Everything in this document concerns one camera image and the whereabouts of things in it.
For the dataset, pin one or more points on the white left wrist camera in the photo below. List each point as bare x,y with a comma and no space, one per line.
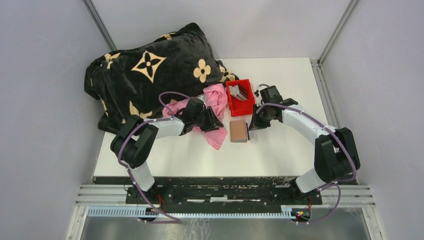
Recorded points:
207,100

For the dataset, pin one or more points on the aluminium frame rails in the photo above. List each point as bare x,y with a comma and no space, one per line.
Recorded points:
348,196

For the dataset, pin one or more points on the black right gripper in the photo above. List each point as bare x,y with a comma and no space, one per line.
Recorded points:
256,123

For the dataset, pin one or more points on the tan leather card holder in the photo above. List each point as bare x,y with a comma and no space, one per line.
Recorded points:
239,131

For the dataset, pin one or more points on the red plastic bin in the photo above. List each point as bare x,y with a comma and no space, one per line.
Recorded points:
238,107

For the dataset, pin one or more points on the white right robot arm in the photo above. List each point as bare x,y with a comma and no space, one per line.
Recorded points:
335,158

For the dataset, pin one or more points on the pink cloth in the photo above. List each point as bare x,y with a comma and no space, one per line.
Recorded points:
214,138

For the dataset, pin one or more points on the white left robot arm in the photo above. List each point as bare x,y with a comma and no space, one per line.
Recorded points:
134,141

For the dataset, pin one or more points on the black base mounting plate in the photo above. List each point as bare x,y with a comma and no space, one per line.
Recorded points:
222,208

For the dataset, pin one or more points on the stack of credit cards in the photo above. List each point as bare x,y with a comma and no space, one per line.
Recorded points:
239,92

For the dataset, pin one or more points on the black floral blanket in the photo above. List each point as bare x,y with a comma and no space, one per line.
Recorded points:
139,81

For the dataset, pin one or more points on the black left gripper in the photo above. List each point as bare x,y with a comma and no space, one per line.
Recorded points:
213,123

